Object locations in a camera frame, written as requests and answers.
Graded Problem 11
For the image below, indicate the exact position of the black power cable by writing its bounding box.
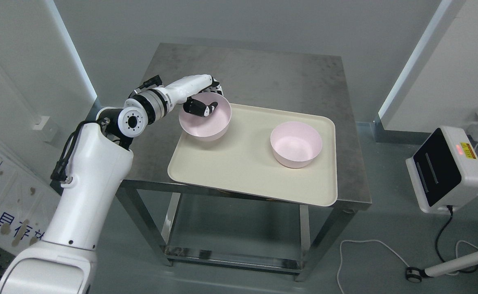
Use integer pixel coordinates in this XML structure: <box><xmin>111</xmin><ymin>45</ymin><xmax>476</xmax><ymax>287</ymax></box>
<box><xmin>434</xmin><ymin>205</ymin><xmax>478</xmax><ymax>273</ymax></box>

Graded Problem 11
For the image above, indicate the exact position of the white cable on floor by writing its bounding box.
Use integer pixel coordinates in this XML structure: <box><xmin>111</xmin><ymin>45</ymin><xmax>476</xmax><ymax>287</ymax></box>
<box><xmin>336</xmin><ymin>239</ymin><xmax>478</xmax><ymax>294</ymax></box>

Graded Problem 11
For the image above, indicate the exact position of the white sign board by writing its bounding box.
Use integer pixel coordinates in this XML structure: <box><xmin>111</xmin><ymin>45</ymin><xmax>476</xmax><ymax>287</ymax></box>
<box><xmin>0</xmin><ymin>143</ymin><xmax>60</xmax><ymax>255</ymax></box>

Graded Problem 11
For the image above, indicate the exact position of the white stand leg with caster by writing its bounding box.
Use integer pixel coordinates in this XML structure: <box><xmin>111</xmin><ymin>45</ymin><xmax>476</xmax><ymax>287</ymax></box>
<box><xmin>405</xmin><ymin>251</ymin><xmax>478</xmax><ymax>283</ymax></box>

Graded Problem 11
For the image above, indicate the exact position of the wall socket box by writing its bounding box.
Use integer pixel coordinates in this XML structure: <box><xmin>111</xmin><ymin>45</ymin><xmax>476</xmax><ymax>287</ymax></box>
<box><xmin>32</xmin><ymin>116</ymin><xmax>59</xmax><ymax>143</ymax></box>

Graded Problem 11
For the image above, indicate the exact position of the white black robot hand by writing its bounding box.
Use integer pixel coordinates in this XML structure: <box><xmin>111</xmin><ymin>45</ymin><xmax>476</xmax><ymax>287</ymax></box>
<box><xmin>164</xmin><ymin>74</ymin><xmax>223</xmax><ymax>117</ymax></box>

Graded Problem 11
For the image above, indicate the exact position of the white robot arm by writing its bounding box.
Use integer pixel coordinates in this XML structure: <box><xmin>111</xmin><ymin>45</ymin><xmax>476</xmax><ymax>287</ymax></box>
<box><xmin>0</xmin><ymin>99</ymin><xmax>164</xmax><ymax>294</ymax></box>

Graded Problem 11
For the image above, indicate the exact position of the white black box device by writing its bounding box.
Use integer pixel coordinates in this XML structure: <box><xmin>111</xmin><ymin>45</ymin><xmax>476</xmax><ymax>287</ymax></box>
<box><xmin>405</xmin><ymin>125</ymin><xmax>478</xmax><ymax>214</ymax></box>

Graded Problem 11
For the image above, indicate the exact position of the cream plastic tray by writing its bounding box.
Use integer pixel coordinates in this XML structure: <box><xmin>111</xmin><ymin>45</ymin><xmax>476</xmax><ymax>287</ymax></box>
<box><xmin>167</xmin><ymin>104</ymin><xmax>338</xmax><ymax>207</ymax></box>

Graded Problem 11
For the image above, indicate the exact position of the pink bowl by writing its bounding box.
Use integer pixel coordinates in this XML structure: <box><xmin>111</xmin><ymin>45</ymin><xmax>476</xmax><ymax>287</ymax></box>
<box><xmin>270</xmin><ymin>121</ymin><xmax>323</xmax><ymax>169</ymax></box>
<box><xmin>178</xmin><ymin>92</ymin><xmax>233</xmax><ymax>141</ymax></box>

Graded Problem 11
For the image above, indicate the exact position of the stainless steel table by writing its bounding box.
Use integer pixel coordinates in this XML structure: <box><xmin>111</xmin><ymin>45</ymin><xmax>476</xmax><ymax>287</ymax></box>
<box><xmin>116</xmin><ymin>43</ymin><xmax>372</xmax><ymax>282</ymax></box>

